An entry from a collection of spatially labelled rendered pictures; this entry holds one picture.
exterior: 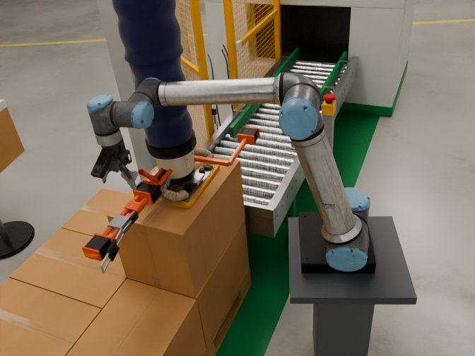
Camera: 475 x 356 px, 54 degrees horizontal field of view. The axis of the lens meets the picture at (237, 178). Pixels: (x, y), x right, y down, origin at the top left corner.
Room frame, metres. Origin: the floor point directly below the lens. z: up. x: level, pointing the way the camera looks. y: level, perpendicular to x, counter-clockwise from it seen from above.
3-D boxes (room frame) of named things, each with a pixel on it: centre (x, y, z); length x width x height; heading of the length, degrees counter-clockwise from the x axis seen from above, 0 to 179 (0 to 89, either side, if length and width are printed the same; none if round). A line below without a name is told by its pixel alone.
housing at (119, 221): (1.41, 0.48, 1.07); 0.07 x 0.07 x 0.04; 65
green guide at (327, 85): (3.37, -0.79, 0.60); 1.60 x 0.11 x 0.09; 154
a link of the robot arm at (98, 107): (1.47, 0.45, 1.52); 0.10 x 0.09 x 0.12; 73
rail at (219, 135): (3.32, -0.10, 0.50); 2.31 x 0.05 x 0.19; 154
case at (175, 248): (1.81, 0.29, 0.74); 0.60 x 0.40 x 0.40; 153
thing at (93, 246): (1.29, 0.55, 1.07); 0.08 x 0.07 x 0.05; 155
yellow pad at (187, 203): (1.79, 0.20, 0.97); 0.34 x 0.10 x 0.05; 155
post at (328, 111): (2.42, -0.57, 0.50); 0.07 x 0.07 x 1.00; 64
